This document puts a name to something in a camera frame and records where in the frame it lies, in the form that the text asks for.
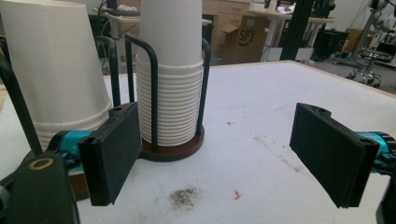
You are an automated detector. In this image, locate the chrome base stool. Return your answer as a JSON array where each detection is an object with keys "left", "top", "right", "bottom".
[{"left": 346, "top": 47, "right": 394, "bottom": 89}]

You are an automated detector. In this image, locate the brown cardboard box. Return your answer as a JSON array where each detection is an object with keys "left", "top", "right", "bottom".
[{"left": 219, "top": 15, "right": 271, "bottom": 65}]

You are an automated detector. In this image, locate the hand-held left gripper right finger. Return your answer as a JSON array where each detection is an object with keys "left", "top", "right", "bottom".
[{"left": 289, "top": 102, "right": 396, "bottom": 209}]

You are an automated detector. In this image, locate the stack of white cups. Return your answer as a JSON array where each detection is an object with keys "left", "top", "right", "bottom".
[
  {"left": 135, "top": 0, "right": 205, "bottom": 147},
  {"left": 0, "top": 0, "right": 113, "bottom": 151}
]

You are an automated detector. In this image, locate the brown black wire cup holder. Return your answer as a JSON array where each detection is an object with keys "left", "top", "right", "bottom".
[{"left": 0, "top": 32, "right": 213, "bottom": 202}]

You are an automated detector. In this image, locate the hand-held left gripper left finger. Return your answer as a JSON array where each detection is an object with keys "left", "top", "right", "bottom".
[{"left": 48, "top": 102, "right": 143, "bottom": 207}]

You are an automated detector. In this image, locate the white desk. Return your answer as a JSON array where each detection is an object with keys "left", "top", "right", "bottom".
[{"left": 247, "top": 8, "right": 336, "bottom": 63}]

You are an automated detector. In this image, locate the white table mat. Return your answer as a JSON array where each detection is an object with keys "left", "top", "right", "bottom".
[{"left": 0, "top": 60, "right": 396, "bottom": 224}]

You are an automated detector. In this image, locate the black metal frame post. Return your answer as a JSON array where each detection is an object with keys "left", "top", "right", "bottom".
[{"left": 279, "top": 0, "right": 316, "bottom": 62}]

